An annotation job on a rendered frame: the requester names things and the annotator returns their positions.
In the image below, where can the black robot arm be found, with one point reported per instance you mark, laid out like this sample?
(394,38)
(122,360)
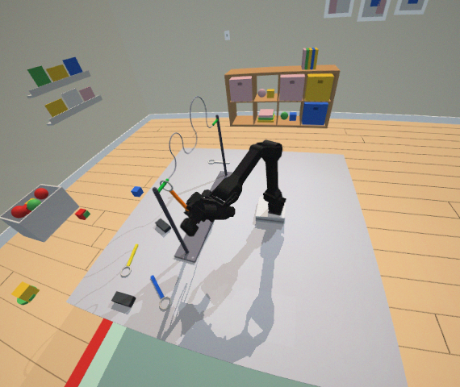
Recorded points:
(230,188)

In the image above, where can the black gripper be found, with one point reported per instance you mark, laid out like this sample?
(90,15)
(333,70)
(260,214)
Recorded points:
(189,224)

